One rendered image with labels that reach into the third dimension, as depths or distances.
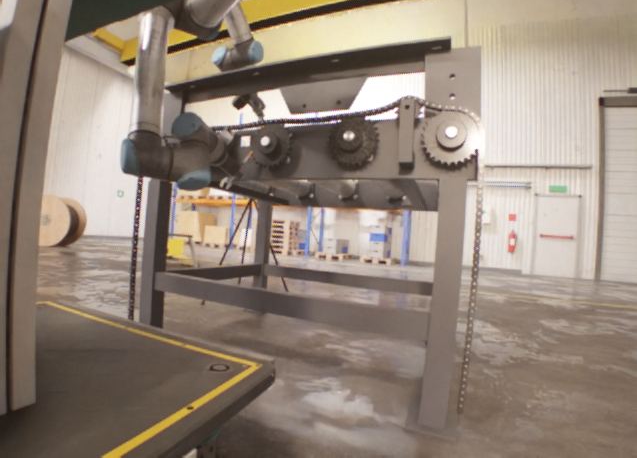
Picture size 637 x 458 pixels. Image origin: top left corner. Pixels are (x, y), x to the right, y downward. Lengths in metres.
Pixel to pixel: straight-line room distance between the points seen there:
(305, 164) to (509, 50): 10.80
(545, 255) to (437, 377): 9.36
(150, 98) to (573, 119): 10.80
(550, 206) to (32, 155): 10.36
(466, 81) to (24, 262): 1.12
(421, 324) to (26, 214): 0.95
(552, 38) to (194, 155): 11.60
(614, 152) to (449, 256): 10.28
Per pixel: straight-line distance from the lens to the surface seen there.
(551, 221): 10.38
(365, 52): 1.20
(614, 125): 11.37
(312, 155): 1.16
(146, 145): 0.90
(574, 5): 12.74
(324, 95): 1.23
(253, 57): 1.49
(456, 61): 1.18
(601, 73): 11.88
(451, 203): 1.01
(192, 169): 0.91
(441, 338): 1.03
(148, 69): 1.04
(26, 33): 0.48
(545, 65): 11.64
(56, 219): 7.42
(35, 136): 0.45
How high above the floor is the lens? 0.54
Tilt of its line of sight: 1 degrees up
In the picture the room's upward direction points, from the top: 4 degrees clockwise
